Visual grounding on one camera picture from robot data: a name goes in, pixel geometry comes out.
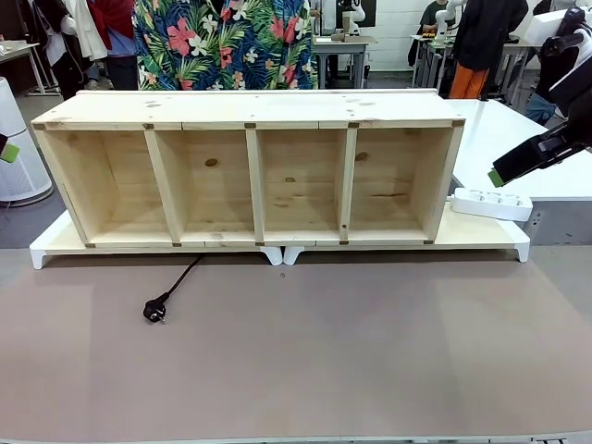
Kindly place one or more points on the white power strip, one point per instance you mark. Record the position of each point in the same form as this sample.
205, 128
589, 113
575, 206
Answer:
492, 203

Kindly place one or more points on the white air purifier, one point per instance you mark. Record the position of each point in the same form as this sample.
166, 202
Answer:
18, 157

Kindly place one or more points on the grey background table with tubes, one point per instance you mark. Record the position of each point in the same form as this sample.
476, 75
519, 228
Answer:
342, 46

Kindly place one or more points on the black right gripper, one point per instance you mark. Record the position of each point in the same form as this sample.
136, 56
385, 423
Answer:
580, 120

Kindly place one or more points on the person in white coat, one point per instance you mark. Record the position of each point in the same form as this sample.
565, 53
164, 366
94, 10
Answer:
90, 28

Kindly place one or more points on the four-compartment pine wood shelf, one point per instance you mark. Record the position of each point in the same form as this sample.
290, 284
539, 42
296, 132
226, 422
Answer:
300, 108

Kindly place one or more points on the person in dark green top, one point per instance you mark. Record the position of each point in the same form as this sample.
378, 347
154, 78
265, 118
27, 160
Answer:
435, 16

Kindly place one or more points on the grey background desk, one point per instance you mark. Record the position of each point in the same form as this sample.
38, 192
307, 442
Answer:
20, 48

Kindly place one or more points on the person in black jacket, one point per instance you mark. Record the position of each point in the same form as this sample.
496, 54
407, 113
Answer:
485, 32

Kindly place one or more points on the person in red top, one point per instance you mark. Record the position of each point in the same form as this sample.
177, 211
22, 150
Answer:
120, 41

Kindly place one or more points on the person in floral shirt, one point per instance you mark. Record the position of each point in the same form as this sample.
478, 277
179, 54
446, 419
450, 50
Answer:
222, 44

